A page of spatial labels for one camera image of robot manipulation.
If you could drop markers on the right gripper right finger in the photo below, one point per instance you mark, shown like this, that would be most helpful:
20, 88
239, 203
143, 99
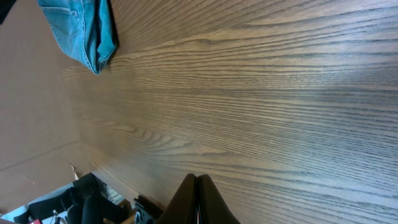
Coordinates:
212, 209

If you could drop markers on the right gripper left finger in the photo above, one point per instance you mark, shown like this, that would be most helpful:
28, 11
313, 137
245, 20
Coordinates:
182, 208

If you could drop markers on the light blue jeans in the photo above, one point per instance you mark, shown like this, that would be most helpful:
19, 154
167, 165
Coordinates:
83, 29

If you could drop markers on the background clutter beyond table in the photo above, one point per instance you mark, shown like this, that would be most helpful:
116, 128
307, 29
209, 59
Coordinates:
86, 200

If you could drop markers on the cardboard backboard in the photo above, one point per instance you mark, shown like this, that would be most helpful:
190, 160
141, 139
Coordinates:
40, 146

